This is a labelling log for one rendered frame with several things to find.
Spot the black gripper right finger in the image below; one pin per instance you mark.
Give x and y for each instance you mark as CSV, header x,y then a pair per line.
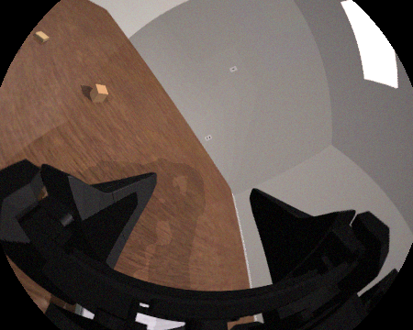
x,y
289,236

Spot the tan rectangular block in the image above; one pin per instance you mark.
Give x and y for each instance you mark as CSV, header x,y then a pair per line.
x,y
41,36

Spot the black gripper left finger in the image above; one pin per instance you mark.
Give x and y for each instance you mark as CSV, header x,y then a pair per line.
x,y
107,212

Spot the small tan cube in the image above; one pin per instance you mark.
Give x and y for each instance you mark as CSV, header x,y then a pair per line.
x,y
99,93

